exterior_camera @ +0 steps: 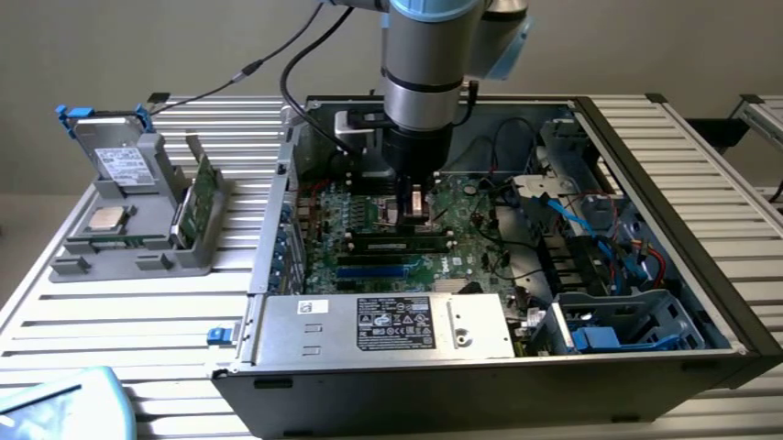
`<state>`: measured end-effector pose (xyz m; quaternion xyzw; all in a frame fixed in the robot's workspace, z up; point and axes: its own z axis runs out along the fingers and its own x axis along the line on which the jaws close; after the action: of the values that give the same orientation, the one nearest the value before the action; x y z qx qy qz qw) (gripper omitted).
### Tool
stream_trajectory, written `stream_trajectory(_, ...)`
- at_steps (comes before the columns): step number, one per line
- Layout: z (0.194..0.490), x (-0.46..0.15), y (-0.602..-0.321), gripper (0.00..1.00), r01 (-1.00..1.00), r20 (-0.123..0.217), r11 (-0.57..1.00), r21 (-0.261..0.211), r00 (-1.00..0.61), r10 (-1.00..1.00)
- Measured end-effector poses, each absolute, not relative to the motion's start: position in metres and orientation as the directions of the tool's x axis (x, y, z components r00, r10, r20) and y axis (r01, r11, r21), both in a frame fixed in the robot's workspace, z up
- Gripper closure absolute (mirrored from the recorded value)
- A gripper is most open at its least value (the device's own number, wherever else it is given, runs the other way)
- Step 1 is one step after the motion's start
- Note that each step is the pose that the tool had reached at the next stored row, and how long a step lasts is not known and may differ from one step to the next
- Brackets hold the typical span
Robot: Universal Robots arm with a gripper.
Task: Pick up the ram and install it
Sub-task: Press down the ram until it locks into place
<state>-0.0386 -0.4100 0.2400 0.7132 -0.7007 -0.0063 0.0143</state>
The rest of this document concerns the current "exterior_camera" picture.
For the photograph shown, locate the installed black RAM stick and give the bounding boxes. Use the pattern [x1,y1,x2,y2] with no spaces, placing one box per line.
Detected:
[348,232,449,254]

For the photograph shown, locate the green Dell motherboard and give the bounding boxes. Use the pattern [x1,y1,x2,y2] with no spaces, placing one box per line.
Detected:
[291,170,539,313]

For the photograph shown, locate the red wire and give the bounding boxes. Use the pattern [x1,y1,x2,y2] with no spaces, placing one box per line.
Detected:
[635,237,670,281]

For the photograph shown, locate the blue case latch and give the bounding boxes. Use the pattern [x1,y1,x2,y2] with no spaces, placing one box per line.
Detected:
[205,324,237,346]

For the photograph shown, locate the silver CPU chip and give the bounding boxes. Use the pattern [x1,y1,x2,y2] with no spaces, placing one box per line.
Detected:
[88,205,135,230]

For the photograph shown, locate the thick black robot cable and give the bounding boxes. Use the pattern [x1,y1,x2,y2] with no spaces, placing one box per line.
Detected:
[279,4,368,160]

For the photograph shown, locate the metal drive cage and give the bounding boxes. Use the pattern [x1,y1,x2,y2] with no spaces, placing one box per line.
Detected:
[509,116,627,239]

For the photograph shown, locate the hard disk with blue bracket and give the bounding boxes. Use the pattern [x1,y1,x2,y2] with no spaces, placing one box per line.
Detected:
[53,104,161,189]

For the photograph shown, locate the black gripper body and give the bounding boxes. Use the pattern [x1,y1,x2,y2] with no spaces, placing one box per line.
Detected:
[380,125,455,179]

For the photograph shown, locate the green graphics card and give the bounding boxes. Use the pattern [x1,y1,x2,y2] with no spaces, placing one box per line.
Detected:
[171,154,223,249]

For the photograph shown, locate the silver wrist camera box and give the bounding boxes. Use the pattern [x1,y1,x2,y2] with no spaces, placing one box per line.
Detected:
[332,110,396,179]

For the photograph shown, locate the thin grey cable with connector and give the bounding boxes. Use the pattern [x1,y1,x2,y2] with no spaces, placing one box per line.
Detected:
[149,3,327,116]

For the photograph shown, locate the open black PC case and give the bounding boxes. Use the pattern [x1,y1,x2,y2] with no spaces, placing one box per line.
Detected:
[211,93,783,440]

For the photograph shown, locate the silver power supply unit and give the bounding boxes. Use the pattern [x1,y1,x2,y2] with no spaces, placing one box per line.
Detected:
[247,292,516,364]

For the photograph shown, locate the grey metal disk bay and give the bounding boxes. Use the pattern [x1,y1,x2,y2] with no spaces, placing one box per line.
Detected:
[529,288,715,357]

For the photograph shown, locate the green RAM stick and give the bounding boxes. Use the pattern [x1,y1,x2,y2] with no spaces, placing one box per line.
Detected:
[88,236,155,249]

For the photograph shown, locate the grey plastic parts rack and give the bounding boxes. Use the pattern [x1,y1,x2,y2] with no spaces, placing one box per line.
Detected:
[48,131,241,283]

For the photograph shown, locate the black expansion slot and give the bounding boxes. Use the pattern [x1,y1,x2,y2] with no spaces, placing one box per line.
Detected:
[335,254,412,268]

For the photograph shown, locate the light blue plastic cover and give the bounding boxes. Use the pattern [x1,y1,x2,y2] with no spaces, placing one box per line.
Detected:
[0,365,139,440]

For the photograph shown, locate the blue SATA wire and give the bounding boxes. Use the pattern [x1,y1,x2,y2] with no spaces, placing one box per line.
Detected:
[529,194,654,288]

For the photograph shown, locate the CPU socket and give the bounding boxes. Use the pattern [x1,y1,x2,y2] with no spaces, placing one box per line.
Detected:
[365,194,439,229]

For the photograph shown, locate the neighbouring metal slat table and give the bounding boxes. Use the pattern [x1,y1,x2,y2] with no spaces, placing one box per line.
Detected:
[731,93,783,205]

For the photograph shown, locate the blue expansion slot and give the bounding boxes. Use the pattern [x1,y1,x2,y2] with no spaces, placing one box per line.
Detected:
[335,265,409,279]

